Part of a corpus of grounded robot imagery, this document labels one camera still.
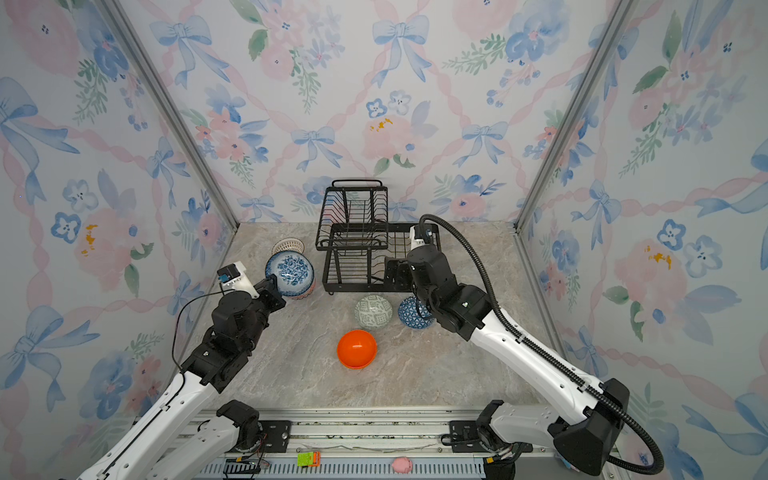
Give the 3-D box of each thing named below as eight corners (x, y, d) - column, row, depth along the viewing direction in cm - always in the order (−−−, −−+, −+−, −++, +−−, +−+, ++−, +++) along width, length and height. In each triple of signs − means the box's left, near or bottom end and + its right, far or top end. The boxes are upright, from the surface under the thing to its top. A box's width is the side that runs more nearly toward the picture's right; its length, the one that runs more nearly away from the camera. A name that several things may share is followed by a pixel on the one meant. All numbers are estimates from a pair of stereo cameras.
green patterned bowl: (370, 336, 92) (369, 331, 89) (351, 313, 97) (350, 307, 94) (396, 317, 97) (396, 311, 93) (376, 296, 102) (376, 289, 98)
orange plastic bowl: (337, 370, 87) (334, 364, 82) (340, 337, 93) (338, 330, 89) (376, 370, 87) (376, 364, 83) (377, 337, 93) (377, 330, 89)
